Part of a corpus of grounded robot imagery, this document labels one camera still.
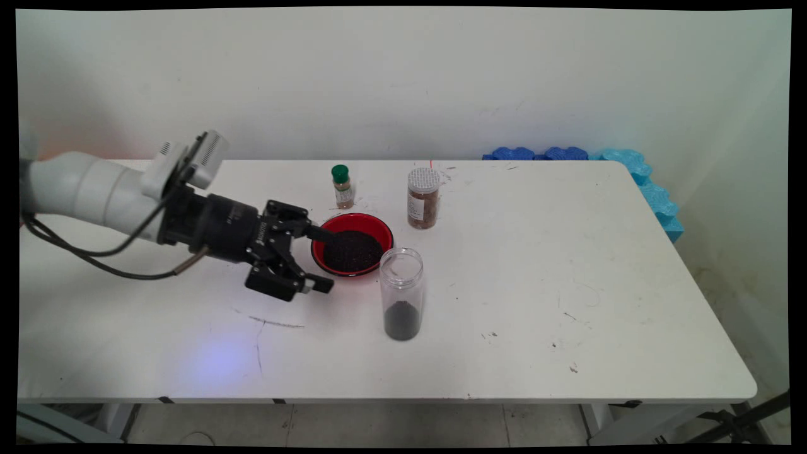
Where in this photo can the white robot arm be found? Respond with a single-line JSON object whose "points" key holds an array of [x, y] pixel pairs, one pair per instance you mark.
{"points": [[82, 183]]}

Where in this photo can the spice bottle with green cap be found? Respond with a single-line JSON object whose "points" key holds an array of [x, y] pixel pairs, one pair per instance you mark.
{"points": [[343, 195]]}

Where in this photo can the black stand bar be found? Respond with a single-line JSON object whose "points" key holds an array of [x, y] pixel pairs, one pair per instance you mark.
{"points": [[750, 413]]}

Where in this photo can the clear plastic jar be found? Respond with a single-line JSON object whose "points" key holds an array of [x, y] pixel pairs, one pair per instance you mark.
{"points": [[401, 284]]}

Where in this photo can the grey table leg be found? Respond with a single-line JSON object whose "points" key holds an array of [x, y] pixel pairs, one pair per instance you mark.
{"points": [[630, 425], [75, 422]]}

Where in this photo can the light blue foam mat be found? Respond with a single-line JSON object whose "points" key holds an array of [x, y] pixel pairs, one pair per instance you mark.
{"points": [[630, 164]]}

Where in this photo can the black seeds heap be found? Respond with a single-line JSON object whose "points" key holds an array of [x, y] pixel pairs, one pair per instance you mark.
{"points": [[353, 252], [402, 321]]}

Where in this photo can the red bowl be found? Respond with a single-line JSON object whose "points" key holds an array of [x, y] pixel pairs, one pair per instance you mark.
{"points": [[353, 221]]}

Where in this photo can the spice jar with white lid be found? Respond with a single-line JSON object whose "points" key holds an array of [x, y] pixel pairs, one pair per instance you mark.
{"points": [[423, 208]]}

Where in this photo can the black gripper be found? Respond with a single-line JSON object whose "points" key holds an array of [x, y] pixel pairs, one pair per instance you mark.
{"points": [[233, 230]]}

